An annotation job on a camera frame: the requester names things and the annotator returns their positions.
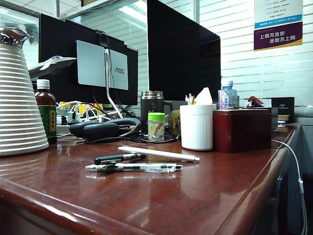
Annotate brown tea bottle green label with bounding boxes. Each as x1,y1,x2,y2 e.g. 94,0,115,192
35,79,57,145

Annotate red white figurine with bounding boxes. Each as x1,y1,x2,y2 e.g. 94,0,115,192
245,95,266,108

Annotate black wire coaster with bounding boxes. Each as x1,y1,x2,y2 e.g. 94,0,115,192
129,132,180,143

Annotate white power strip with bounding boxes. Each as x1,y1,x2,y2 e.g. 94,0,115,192
56,117,103,133

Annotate white ribbed thermos jug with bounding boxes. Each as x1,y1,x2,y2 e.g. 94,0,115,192
0,23,49,157

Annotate black pen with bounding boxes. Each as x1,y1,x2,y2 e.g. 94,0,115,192
94,153,147,165

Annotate white charging cable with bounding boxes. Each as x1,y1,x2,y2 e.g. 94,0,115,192
271,140,308,235

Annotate dark red wooden box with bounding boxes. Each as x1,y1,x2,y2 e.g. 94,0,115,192
212,109,272,154

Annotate white ribbed pen holder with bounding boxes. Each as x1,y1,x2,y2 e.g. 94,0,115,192
179,104,217,151

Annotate black cardboard box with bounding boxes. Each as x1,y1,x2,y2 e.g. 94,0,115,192
270,97,295,116

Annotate yellow box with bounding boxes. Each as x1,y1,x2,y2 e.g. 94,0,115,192
59,101,103,116

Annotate black mug steel lid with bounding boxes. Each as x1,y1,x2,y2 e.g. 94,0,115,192
140,91,174,135

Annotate clear jar green lid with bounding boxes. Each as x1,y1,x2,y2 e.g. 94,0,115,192
147,112,166,142

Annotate white tissue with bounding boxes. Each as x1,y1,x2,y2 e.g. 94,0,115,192
194,87,213,105

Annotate large black monitor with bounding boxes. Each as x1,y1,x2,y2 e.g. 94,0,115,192
146,0,222,102

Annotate purple and white poster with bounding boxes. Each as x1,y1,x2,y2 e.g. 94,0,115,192
253,0,304,51

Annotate yellowish tan bag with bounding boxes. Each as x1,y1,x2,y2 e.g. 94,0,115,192
167,109,182,137

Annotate clear gel pen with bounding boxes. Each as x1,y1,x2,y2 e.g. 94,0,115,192
85,163,183,174

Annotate white model airplane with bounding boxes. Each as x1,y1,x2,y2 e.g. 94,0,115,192
28,55,78,78

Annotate clear water bottle blue label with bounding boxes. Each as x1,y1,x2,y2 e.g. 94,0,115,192
217,80,240,110

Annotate stack of books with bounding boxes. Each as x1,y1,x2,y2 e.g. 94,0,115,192
277,114,291,132

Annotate black AOC monitor silver stand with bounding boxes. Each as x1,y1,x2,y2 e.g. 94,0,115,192
38,13,139,118

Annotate black headphones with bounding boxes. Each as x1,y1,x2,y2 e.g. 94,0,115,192
68,117,141,141

